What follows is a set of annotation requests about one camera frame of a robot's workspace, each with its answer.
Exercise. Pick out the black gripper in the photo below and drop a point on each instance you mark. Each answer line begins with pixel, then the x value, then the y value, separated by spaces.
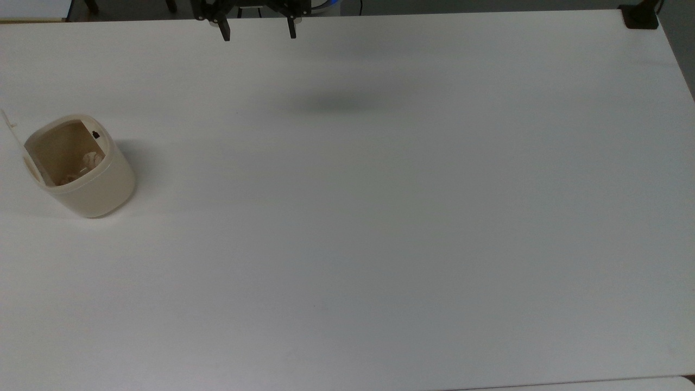
pixel 251 4

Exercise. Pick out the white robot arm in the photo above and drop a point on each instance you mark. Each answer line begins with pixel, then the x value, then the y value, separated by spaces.
pixel 328 4

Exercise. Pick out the beige plastic trash bin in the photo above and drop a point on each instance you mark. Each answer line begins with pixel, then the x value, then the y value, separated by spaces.
pixel 96 187

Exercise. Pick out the white trash bin lid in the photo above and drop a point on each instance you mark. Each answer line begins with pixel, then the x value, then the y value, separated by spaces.
pixel 15 142

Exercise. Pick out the dark chair leg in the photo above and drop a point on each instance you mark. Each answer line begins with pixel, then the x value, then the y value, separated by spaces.
pixel 92 5
pixel 171 5

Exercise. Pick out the crumpled white paper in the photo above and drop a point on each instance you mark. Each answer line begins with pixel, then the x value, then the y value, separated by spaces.
pixel 92 159

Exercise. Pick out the white side table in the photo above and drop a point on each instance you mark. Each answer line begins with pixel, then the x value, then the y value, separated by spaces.
pixel 32 8

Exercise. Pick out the black table clamp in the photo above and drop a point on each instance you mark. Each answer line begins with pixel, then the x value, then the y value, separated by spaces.
pixel 639 17

